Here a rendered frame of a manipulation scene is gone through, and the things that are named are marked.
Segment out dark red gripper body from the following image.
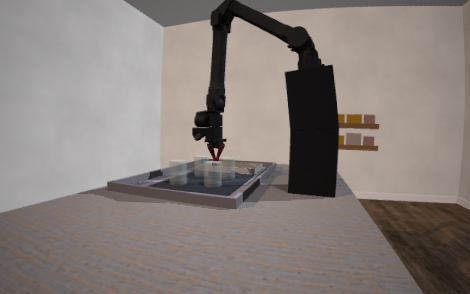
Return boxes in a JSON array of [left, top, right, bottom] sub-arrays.
[[205, 127, 227, 145]]

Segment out white cylinder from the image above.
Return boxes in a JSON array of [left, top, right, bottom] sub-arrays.
[[194, 155, 209, 177], [170, 159, 187, 185], [220, 157, 235, 180], [204, 161, 222, 187]]

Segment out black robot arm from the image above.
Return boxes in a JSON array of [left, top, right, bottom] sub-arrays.
[[192, 0, 325, 141]]

